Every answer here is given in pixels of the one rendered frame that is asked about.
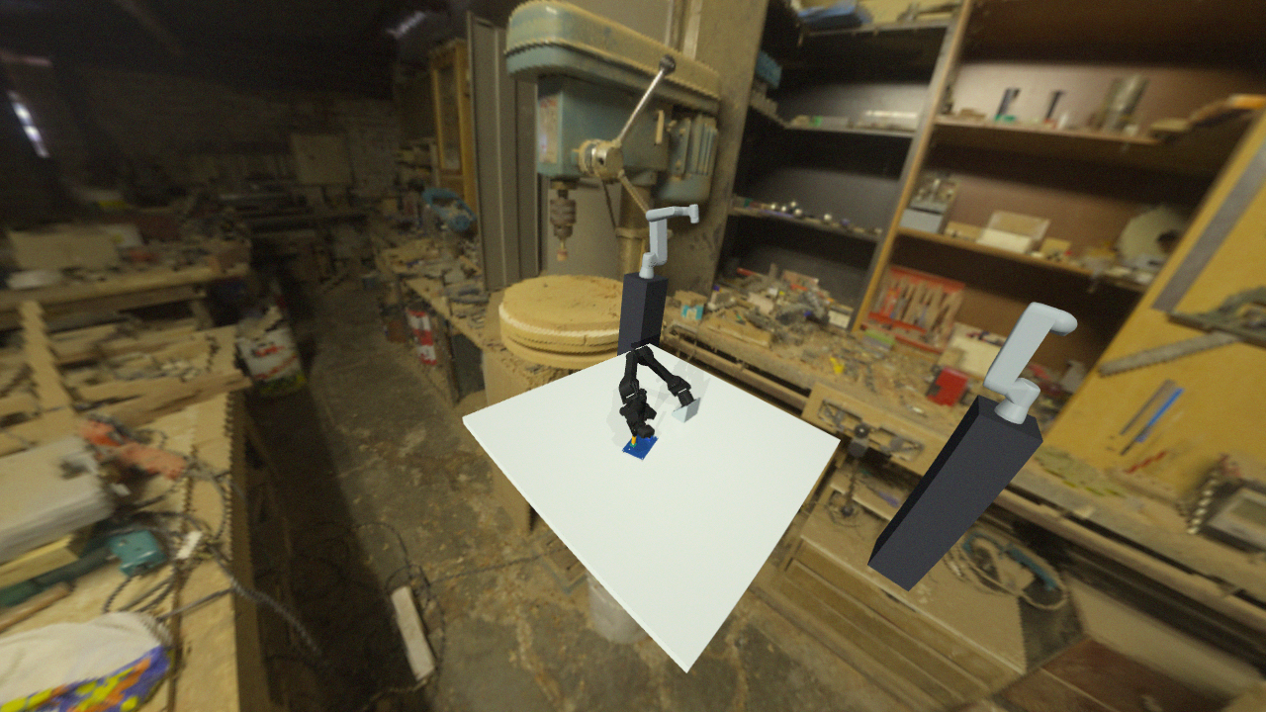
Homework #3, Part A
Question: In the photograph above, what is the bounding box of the blue circuit board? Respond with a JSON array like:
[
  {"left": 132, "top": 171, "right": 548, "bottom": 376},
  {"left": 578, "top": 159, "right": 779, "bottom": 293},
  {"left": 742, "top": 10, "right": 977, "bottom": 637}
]
[{"left": 622, "top": 435, "right": 660, "bottom": 462}]

